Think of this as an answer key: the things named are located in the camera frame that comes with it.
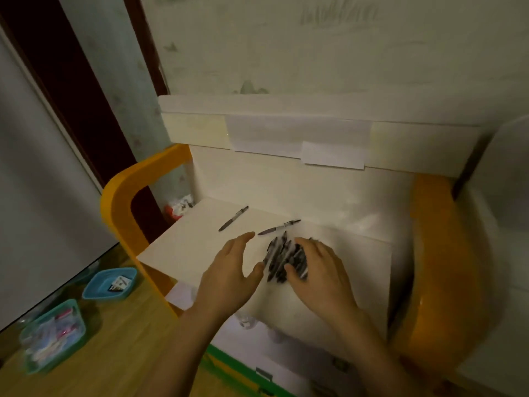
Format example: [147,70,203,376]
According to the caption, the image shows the person's left forearm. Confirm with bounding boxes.
[138,308,222,397]

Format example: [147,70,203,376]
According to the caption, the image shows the white door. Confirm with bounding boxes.
[0,26,120,332]

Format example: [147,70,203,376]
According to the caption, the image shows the person's right hand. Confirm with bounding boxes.
[284,237,361,325]

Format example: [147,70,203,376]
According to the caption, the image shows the dark brown door frame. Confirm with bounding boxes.
[0,0,138,190]

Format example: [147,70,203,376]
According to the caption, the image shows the dark brown corner trim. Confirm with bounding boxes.
[122,0,171,98]

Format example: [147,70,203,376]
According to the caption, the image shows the large white paper sheet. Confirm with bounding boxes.
[225,115,374,160]

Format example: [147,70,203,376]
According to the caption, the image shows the red plastic basket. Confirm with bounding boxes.
[163,202,195,223]

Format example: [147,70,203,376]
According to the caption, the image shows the black and white packet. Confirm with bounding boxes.
[108,275,133,293]

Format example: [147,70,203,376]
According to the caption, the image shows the blue plastic basin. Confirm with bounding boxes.
[82,267,138,303]

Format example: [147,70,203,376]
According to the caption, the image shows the teal container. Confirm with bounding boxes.
[18,298,88,376]

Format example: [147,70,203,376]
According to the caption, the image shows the pile of black pens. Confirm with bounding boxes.
[262,231,314,284]

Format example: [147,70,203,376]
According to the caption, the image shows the black gel pen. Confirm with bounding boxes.
[257,219,302,237]
[218,205,250,233]

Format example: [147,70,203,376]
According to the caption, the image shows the person's left hand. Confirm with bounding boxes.
[193,231,266,324]

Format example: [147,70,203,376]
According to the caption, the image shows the small white paper strip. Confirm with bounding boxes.
[300,140,368,171]

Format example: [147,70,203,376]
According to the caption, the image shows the pink and white packets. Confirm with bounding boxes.
[24,308,80,365]

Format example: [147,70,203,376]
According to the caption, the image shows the bright green object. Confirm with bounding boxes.
[201,344,297,397]

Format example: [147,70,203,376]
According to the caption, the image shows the person's right forearm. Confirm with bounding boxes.
[332,308,429,397]

